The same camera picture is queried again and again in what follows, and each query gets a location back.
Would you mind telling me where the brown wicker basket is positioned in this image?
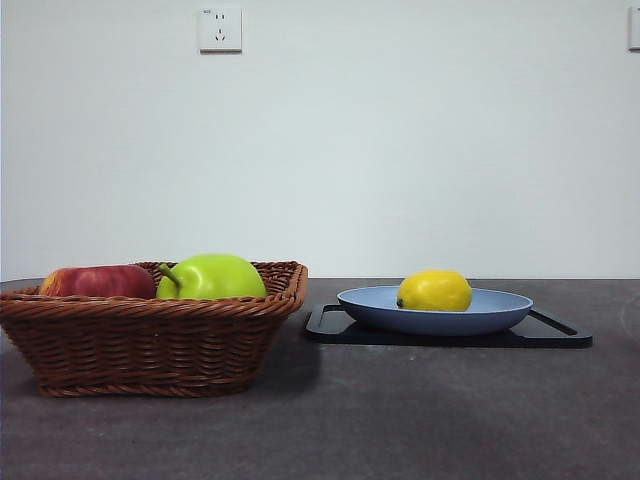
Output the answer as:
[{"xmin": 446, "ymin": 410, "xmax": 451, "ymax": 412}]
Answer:
[{"xmin": 0, "ymin": 259, "xmax": 309, "ymax": 399}]

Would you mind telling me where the white wall socket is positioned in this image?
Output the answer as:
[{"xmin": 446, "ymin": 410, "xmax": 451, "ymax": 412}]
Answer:
[{"xmin": 199, "ymin": 6, "xmax": 244, "ymax": 54}]

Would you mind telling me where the red apple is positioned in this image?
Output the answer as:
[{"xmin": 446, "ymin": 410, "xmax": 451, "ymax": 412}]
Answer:
[{"xmin": 39, "ymin": 264, "xmax": 158, "ymax": 300}]

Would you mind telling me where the green apple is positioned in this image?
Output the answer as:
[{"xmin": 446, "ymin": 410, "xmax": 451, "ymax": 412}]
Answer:
[{"xmin": 156, "ymin": 252, "xmax": 268, "ymax": 301}]

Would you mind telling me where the yellow lemon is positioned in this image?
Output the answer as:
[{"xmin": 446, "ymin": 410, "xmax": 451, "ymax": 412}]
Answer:
[{"xmin": 396, "ymin": 269, "xmax": 473, "ymax": 313}]

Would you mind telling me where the black flat tray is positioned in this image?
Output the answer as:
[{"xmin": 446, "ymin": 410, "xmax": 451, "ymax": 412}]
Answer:
[{"xmin": 304, "ymin": 303, "xmax": 594, "ymax": 350}]

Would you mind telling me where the blue round plate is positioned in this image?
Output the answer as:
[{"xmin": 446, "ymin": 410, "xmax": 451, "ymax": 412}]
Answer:
[{"xmin": 336, "ymin": 285, "xmax": 534, "ymax": 337}]

